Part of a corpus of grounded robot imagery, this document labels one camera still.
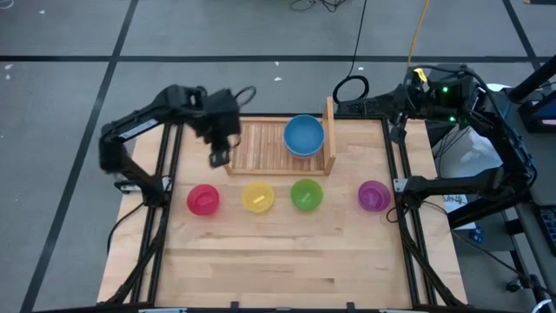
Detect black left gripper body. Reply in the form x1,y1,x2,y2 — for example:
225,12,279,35
190,88,243,151

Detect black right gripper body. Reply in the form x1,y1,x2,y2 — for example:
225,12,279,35
390,82,435,127

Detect small translucent red bowl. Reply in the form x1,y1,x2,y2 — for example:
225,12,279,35
186,183,221,216

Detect small translucent yellow bowl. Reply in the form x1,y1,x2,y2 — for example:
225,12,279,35
241,180,275,214

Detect small translucent purple bowl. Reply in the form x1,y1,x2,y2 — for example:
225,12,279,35
357,179,392,213

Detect large blue bowl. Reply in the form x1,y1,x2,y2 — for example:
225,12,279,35
282,114,327,157

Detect small translucent green bowl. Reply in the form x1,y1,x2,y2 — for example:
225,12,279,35
290,178,325,213

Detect wooden slatted shelf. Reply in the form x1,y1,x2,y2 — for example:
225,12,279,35
223,96,338,177

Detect black ventilated computer case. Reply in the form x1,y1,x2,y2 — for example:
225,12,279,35
335,89,409,117

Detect white plastic bag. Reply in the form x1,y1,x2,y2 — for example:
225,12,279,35
432,82,507,179

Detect white paper sheet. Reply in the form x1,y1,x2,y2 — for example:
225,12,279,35
441,193,469,215

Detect black stand pole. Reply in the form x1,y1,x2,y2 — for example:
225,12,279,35
506,54,556,104

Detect black monitor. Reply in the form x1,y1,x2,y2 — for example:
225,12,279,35
518,98,556,134

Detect black keyboard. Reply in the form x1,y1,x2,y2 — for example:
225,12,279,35
537,205,556,257

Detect black aluminium table frame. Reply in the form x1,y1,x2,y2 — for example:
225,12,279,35
103,112,468,313

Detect yellow floor cable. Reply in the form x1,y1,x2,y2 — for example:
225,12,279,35
406,0,432,83

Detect black looped floor cable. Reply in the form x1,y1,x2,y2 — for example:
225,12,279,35
331,0,371,106

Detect black arm base cable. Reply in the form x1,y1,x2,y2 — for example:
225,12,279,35
105,201,147,258
385,204,407,226

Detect black cable tangle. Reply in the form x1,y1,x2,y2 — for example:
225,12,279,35
288,0,349,13

